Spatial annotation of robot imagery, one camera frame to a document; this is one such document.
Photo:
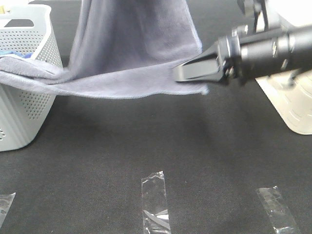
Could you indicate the clear tape strip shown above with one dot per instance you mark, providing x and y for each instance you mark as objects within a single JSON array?
[
  {"x": 155, "y": 215},
  {"x": 277, "y": 210},
  {"x": 5, "y": 204}
]

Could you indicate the clear tape strip left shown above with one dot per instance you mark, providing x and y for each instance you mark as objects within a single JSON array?
[{"x": 5, "y": 204}]

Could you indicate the grey perforated laundry basket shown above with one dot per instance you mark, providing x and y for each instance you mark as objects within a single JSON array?
[{"x": 25, "y": 29}]

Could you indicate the blue towel in basket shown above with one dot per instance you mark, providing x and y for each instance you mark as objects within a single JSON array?
[{"x": 25, "y": 56}]

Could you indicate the grey-purple towel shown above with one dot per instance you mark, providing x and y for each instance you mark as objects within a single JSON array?
[{"x": 122, "y": 49}]

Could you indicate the black table mat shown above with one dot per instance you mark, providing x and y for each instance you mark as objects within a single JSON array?
[{"x": 82, "y": 173}]

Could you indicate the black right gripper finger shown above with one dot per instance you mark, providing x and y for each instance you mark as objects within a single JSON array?
[{"x": 205, "y": 67}]

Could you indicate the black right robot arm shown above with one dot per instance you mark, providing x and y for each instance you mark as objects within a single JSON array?
[{"x": 274, "y": 46}]

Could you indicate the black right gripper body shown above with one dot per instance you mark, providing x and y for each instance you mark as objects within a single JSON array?
[{"x": 228, "y": 57}]

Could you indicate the cream white storage bin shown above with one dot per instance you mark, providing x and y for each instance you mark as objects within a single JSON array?
[{"x": 294, "y": 104}]

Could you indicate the clear tape strip centre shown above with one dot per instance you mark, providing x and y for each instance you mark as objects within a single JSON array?
[{"x": 155, "y": 215}]

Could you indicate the clear tape strip right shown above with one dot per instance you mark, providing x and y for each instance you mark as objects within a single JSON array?
[{"x": 277, "y": 210}]

